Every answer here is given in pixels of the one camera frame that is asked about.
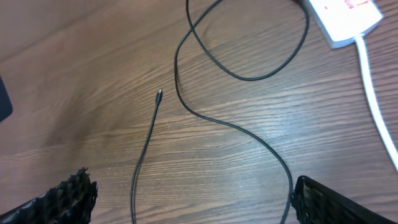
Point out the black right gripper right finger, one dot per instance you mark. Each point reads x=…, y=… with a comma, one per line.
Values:
x=315, y=203

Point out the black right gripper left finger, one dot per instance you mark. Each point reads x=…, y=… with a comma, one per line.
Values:
x=70, y=202

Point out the Samsung Galaxy smartphone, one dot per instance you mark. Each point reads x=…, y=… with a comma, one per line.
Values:
x=6, y=107

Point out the white power strip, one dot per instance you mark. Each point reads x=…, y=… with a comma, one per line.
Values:
x=342, y=20

